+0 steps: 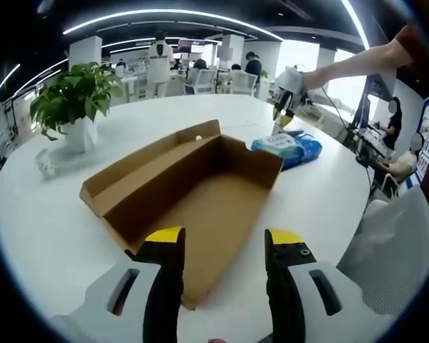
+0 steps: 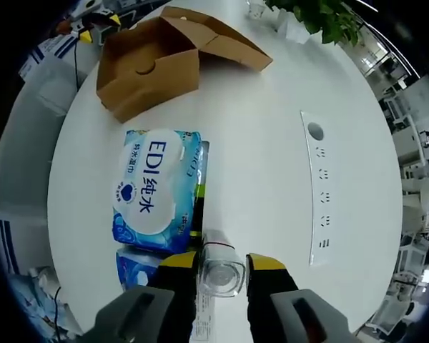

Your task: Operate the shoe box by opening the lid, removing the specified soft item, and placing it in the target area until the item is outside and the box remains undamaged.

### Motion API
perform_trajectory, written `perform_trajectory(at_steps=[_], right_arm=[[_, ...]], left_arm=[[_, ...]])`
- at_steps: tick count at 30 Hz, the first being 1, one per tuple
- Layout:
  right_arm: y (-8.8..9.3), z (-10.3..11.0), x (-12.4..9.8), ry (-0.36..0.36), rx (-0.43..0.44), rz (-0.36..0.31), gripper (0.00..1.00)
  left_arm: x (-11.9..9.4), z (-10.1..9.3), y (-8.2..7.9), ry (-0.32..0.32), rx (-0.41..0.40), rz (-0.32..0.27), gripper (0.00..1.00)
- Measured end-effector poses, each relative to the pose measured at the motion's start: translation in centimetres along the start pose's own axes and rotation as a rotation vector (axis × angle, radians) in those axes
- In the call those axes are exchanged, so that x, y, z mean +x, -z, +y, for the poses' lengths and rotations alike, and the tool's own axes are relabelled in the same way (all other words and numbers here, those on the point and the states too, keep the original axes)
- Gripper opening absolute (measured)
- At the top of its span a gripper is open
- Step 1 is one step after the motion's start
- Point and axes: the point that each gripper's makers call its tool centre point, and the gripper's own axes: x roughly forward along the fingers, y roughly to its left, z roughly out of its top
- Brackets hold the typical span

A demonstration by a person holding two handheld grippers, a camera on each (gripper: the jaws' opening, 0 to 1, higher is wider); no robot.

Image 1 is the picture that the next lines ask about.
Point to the photo display board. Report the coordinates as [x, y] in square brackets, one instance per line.
[427, 125]

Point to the white office chair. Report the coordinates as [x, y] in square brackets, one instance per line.
[205, 80]
[243, 82]

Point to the dark wall screen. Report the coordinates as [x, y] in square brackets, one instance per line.
[380, 85]

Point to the white ceiling light strip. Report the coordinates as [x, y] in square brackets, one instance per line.
[171, 13]
[357, 25]

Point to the small clear glass cup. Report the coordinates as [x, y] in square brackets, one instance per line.
[45, 165]

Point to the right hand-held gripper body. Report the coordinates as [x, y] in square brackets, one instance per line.
[290, 80]

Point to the brown cardboard shoe box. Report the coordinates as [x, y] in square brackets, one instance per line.
[218, 214]

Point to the dark blue wet wipes pack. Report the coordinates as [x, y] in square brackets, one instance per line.
[307, 151]

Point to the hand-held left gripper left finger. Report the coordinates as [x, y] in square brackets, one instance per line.
[161, 278]

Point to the grey mesh office chair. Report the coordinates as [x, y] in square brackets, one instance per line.
[389, 257]

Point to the green plant in white pot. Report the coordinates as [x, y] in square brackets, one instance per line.
[75, 93]

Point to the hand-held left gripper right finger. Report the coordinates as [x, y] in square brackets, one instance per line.
[286, 278]

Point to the person's left hand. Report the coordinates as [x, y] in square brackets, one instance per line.
[218, 341]

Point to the white blue wet wipes pack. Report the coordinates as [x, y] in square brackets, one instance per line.
[275, 143]

